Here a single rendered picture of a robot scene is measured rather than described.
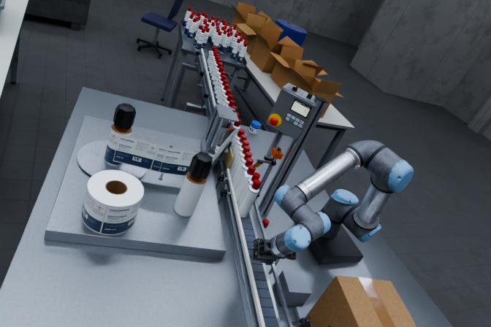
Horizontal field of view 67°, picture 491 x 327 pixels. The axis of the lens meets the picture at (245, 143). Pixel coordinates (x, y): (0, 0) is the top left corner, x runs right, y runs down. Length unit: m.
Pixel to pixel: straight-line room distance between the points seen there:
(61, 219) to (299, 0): 10.53
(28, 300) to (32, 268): 0.12
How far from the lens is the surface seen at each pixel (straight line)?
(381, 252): 2.19
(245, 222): 1.74
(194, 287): 1.49
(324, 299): 1.45
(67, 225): 1.51
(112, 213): 1.42
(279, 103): 1.63
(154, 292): 1.44
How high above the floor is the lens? 1.98
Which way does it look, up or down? 28 degrees down
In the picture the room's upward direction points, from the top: 24 degrees clockwise
